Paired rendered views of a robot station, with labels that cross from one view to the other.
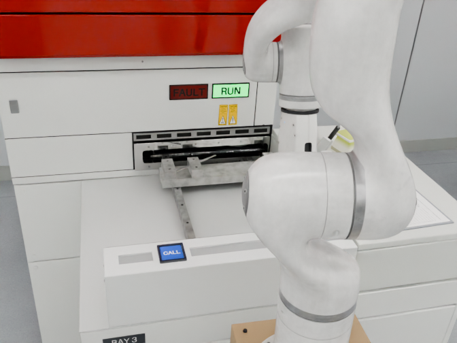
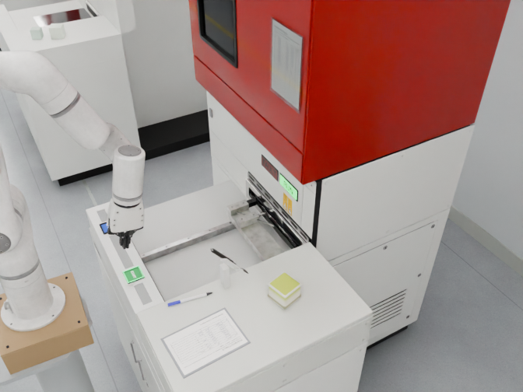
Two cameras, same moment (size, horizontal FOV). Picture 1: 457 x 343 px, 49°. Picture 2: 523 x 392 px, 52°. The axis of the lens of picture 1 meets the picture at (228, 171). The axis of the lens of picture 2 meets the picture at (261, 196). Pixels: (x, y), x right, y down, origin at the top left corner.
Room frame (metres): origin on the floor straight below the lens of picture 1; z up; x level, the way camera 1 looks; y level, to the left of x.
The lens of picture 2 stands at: (1.02, -1.36, 2.24)
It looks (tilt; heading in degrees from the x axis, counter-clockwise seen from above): 39 degrees down; 76
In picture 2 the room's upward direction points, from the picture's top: straight up
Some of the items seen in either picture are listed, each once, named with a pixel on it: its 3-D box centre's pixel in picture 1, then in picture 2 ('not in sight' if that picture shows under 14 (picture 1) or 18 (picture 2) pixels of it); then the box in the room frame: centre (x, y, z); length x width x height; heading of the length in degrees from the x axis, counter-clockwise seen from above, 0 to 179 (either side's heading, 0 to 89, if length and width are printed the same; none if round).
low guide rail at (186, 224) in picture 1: (184, 218); (199, 237); (1.15, 0.11, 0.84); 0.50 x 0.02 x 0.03; 16
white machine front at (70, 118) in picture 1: (146, 117); (255, 166); (1.40, 0.26, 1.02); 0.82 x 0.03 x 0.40; 106
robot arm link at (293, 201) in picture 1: (304, 230); (6, 227); (0.59, -0.11, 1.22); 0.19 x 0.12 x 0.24; 92
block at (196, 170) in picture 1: (194, 167); (247, 219); (1.33, 0.10, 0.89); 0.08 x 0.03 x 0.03; 16
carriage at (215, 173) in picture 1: (219, 173); (257, 237); (1.35, 0.03, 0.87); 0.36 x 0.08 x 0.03; 106
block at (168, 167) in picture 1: (168, 169); (237, 207); (1.31, 0.18, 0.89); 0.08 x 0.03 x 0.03; 16
